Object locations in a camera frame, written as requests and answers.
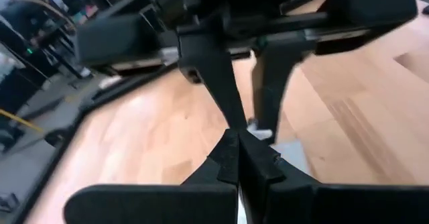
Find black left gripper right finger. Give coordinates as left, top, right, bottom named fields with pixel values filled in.
left=239, top=129, right=429, bottom=224

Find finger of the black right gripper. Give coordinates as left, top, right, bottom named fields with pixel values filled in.
left=75, top=14, right=249, bottom=131
left=253, top=0, right=418, bottom=144

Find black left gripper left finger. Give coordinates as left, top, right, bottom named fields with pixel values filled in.
left=63, top=129, right=239, bottom=224

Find white cloth towel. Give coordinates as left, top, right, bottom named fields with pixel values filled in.
left=237, top=117, right=312, bottom=224

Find black table frame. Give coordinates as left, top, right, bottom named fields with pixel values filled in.
left=9, top=61, right=188, bottom=224

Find long yellow hanging cable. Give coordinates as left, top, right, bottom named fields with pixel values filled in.
left=0, top=109, right=44, bottom=133

